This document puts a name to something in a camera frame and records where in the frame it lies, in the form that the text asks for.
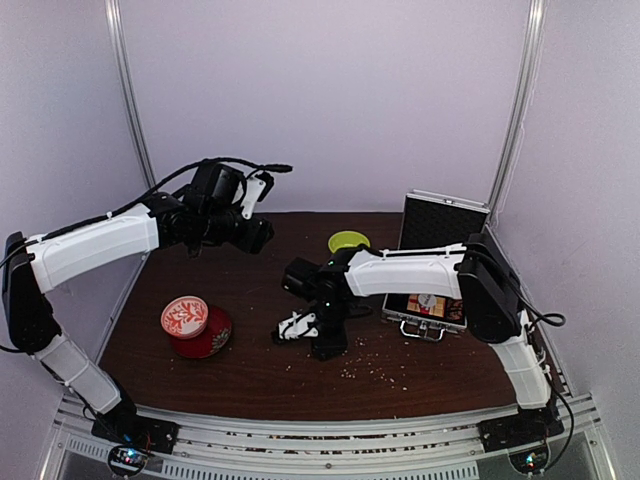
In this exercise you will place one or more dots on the right aluminium frame post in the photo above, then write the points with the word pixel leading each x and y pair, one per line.
pixel 522 96

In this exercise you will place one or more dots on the aluminium frame post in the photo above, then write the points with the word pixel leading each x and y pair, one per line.
pixel 522 96
pixel 132 115

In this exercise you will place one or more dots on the green plastic bowl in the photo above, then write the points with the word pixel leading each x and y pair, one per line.
pixel 347 239

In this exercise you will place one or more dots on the white dealer button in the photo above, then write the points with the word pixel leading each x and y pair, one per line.
pixel 427 301

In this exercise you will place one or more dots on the aluminium front rail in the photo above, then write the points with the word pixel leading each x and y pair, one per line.
pixel 444 446

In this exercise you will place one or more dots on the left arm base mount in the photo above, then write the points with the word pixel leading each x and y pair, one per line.
pixel 144 433

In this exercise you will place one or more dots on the red banded card deck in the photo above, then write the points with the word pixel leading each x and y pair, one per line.
pixel 437 311

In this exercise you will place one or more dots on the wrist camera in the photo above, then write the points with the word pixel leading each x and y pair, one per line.
pixel 257 188
pixel 296 326

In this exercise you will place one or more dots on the aluminium poker chip case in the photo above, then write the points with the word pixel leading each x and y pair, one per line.
pixel 433 227

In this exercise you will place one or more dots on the left aluminium frame post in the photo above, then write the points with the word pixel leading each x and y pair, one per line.
pixel 132 115

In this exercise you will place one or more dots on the mixed chip stack in case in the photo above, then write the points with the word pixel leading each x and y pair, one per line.
pixel 455 312

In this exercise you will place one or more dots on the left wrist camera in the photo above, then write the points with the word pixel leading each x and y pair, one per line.
pixel 257 188

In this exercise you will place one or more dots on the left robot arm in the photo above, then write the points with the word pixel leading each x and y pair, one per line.
pixel 215 208

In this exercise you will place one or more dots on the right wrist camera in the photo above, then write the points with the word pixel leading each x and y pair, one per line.
pixel 296 326

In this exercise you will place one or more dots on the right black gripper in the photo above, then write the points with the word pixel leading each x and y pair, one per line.
pixel 336 345

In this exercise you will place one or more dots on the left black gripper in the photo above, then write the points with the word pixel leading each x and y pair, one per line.
pixel 253 240

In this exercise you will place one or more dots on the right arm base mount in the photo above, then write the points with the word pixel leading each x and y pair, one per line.
pixel 520 434

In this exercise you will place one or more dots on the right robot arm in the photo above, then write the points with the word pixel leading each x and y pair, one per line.
pixel 473 272

